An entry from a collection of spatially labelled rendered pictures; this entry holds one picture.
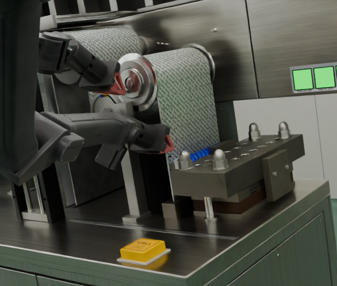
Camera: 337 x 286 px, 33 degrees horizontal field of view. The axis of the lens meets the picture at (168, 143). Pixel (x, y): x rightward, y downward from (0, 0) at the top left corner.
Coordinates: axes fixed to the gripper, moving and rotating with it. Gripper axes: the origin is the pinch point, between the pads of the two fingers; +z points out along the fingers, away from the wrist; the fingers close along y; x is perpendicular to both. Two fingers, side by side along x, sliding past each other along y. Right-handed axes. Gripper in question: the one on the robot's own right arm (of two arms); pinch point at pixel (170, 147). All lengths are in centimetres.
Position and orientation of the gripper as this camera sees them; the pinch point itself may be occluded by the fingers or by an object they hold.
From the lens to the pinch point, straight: 144.1
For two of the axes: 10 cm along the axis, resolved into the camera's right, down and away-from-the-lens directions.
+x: 1.7, -9.6, 2.1
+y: 7.7, 0.0, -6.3
